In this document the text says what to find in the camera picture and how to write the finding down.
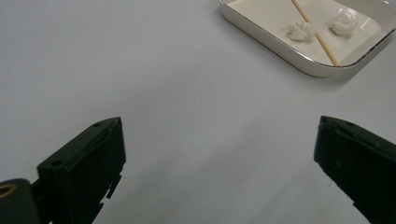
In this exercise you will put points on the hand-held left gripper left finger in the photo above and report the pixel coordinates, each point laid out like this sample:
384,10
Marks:
81,165

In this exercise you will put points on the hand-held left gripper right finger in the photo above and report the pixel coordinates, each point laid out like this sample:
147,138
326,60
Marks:
361,161

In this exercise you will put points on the thin wooden stick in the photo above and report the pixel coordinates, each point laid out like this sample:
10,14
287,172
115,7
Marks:
320,39

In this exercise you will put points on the white metal tray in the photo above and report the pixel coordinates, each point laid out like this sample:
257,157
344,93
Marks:
267,15

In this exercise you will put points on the white table sheet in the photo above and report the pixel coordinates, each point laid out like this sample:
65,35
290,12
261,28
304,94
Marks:
155,77

